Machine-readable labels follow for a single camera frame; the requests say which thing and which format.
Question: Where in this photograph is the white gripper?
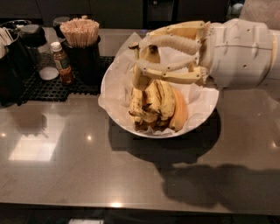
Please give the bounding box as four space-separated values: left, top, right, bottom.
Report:
136 18 276 89

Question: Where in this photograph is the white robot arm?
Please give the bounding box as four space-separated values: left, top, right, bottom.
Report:
132 19 280 98

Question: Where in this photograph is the small left rear banana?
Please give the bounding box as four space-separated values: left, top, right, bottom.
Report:
129 87 144 126

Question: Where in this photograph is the white paper liner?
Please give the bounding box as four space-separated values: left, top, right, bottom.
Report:
97 31 218 137

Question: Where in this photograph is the black cup of stir sticks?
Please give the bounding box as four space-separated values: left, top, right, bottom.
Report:
60 16 101 85

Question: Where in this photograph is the small brown sauce bottle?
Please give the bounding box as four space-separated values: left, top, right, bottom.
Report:
51 42 74 86

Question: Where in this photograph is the dark lidded jar behind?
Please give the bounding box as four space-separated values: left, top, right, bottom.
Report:
52 17 70 39

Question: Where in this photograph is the glass sugar dispenser black lid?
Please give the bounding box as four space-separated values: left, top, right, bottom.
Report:
19 24 59 81

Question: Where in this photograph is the black grid mat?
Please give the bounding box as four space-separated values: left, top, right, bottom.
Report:
17 69 101 106

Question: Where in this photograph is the black container at left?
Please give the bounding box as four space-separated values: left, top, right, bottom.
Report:
0 19 35 105

